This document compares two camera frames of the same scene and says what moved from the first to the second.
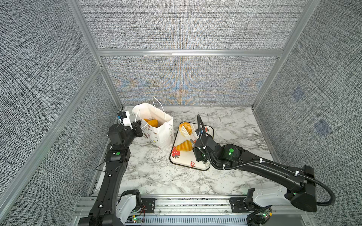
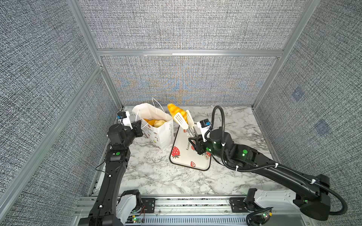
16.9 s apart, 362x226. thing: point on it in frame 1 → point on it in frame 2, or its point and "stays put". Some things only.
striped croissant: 153,123 stays put
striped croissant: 185,146 → 174,109
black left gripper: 136,129 stays put
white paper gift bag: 157,128 stays put
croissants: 187,127 → 159,123
